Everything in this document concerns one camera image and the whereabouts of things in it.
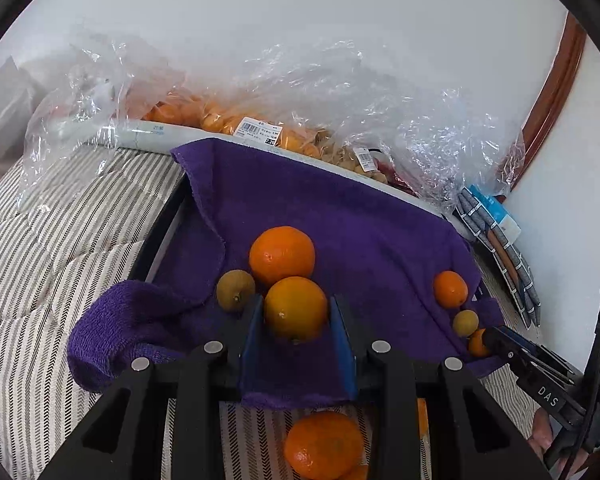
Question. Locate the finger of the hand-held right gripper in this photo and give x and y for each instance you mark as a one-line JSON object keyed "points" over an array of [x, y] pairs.
{"points": [[510, 347]]}

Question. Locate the clear plastic bag of longans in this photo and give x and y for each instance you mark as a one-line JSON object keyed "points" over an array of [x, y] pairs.
{"points": [[380, 150]]}

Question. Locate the yellowish orange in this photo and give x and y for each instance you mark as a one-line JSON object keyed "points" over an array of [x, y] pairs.
{"points": [[296, 308]]}

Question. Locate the large orange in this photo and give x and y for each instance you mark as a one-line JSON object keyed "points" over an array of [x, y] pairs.
{"points": [[282, 256]]}

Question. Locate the person's right hand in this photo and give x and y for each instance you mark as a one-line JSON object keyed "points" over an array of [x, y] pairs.
{"points": [[541, 432]]}

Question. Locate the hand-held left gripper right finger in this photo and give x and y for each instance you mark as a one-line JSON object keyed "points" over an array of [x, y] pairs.
{"points": [[342, 347]]}

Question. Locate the small yellow-green fruit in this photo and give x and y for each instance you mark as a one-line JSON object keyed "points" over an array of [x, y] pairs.
{"points": [[235, 290]]}

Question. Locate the black tray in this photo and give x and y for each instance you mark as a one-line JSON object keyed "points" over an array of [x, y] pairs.
{"points": [[162, 232]]}

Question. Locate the white plastic bag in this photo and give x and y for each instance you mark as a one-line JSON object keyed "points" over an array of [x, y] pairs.
{"points": [[5, 105]]}

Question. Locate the empty clear plastic bag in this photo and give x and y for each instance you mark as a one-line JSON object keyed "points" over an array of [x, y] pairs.
{"points": [[75, 110]]}

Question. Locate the brown wooden door frame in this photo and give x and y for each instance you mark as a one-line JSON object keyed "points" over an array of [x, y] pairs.
{"points": [[555, 90]]}

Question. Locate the brown longan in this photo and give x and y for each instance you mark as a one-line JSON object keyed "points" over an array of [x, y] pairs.
{"points": [[465, 322]]}

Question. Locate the folded grey checked cloth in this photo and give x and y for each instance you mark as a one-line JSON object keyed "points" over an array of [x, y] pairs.
{"points": [[505, 260]]}

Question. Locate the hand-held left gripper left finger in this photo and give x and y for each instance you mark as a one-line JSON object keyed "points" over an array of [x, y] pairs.
{"points": [[252, 347]]}

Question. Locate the purple towel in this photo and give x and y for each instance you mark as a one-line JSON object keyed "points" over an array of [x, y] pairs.
{"points": [[370, 240]]}

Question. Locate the blue and white tissue pack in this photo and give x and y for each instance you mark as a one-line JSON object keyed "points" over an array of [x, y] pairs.
{"points": [[500, 215]]}

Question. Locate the small orange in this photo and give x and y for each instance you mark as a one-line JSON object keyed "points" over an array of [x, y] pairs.
{"points": [[476, 344]]}

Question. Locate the clear plastic bag of oranges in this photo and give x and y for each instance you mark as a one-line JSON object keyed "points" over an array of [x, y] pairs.
{"points": [[260, 125]]}

